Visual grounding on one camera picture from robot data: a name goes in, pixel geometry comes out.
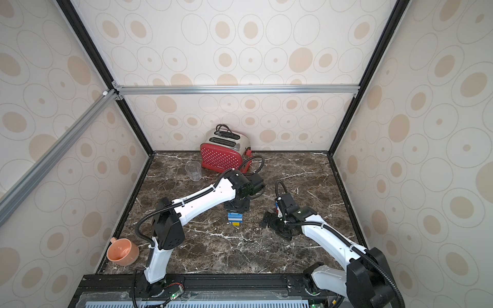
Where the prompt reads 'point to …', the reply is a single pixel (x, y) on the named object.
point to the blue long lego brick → (235, 216)
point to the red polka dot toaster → (223, 150)
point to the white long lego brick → (235, 219)
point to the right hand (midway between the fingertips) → (273, 227)
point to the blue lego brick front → (235, 221)
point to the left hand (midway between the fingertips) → (244, 212)
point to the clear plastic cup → (193, 169)
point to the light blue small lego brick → (233, 213)
